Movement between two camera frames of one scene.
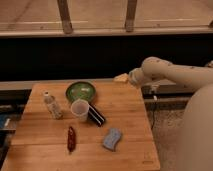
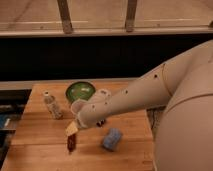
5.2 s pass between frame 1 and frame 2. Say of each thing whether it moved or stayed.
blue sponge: stayed
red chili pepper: stayed
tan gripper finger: moved
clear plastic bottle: stayed
